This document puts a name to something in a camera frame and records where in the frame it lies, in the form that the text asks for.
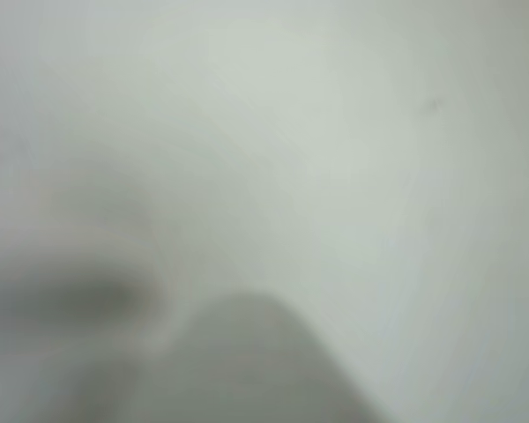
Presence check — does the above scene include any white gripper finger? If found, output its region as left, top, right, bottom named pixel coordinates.
left=152, top=291, right=391, bottom=423

